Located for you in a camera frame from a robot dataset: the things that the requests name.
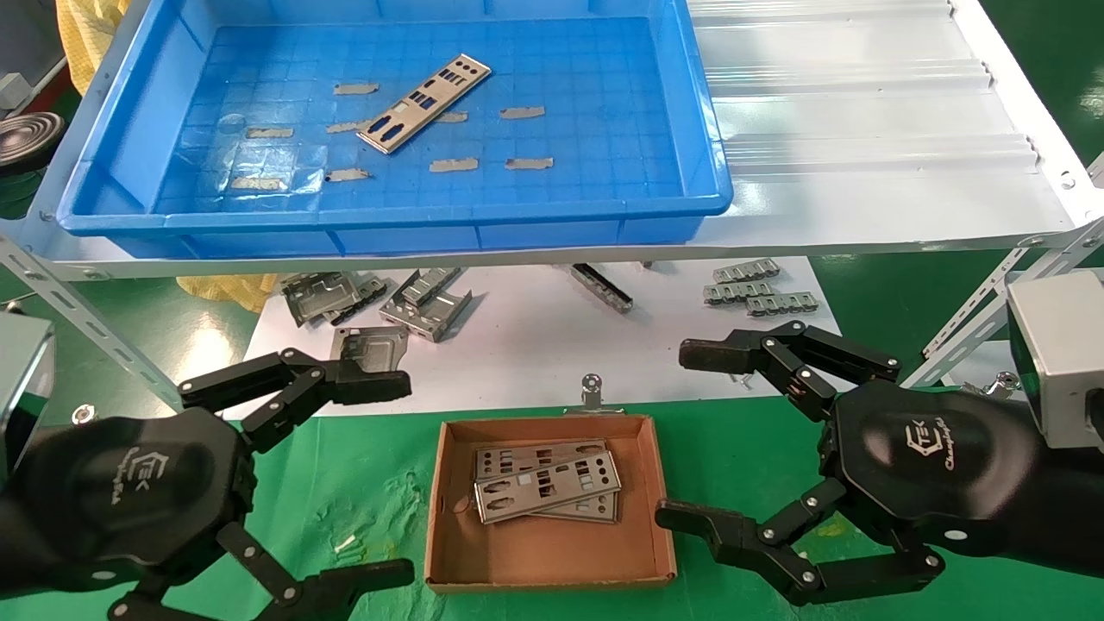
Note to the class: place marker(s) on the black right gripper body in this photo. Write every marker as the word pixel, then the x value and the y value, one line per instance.
pixel 931 466

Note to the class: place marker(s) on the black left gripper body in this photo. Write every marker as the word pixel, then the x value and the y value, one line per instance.
pixel 129 492

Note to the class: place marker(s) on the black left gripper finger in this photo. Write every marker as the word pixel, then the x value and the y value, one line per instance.
pixel 362 386
pixel 354 586

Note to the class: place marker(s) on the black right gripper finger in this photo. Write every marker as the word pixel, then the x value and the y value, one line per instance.
pixel 742 535
pixel 724 354

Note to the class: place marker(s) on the silver metal I/O shield plate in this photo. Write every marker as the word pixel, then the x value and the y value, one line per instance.
pixel 561 483
pixel 500 466
pixel 423 103
pixel 611 516

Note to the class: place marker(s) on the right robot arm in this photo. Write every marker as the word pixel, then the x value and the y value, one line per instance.
pixel 1087 517

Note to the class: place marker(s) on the brown cardboard box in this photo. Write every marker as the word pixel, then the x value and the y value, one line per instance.
pixel 552 552

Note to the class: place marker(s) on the blue plastic tray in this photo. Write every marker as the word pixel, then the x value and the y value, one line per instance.
pixel 604 198

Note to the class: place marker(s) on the grey equipment box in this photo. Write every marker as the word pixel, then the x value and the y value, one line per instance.
pixel 15 93

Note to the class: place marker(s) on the small white scrap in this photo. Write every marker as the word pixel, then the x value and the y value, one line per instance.
pixel 345 544

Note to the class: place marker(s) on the small notched metal strip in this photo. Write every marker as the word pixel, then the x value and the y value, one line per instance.
pixel 780 304
pixel 746 271
pixel 737 291

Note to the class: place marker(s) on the green table cloth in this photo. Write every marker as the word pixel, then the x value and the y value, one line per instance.
pixel 362 483

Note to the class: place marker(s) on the white metal rack shelf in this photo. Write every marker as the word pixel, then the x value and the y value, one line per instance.
pixel 862 129

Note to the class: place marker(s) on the round grey ribbed disc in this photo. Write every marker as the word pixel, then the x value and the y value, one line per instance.
pixel 30 138

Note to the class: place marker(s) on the flat grey metal bracket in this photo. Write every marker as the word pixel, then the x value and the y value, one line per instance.
pixel 371 345

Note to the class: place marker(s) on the grey sheet metal bracket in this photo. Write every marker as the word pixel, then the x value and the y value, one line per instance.
pixel 427 319
pixel 323 297

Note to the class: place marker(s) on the long narrow metal rail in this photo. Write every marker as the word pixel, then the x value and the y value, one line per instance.
pixel 601 289

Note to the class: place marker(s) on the perforated white rack post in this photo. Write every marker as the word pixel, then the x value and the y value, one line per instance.
pixel 60 297
pixel 962 321

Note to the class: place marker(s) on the left wrist camera silver housing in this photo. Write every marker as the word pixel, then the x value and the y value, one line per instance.
pixel 21 388

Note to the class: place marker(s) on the wrist camera silver housing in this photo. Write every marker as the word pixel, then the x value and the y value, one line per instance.
pixel 21 388
pixel 1056 362

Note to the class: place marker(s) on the right wrist camera silver housing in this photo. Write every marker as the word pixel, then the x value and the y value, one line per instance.
pixel 1056 362

